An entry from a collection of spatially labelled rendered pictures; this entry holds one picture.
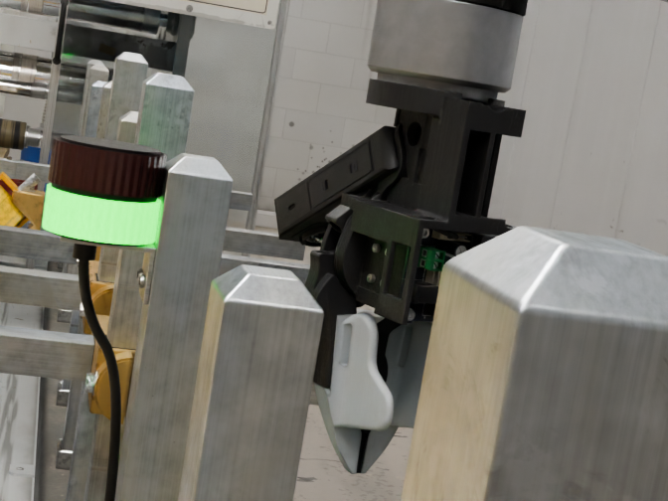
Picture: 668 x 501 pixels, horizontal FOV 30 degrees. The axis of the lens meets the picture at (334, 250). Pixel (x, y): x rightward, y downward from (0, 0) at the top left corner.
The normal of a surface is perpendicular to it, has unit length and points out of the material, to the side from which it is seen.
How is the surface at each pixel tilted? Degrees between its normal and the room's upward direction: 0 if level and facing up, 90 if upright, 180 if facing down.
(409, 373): 87
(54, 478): 0
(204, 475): 90
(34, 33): 90
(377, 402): 93
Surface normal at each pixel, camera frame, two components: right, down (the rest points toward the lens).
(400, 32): -0.66, 0.00
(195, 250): 0.21, 0.17
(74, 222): -0.28, 0.09
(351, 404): -0.84, -0.01
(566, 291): 0.26, -0.57
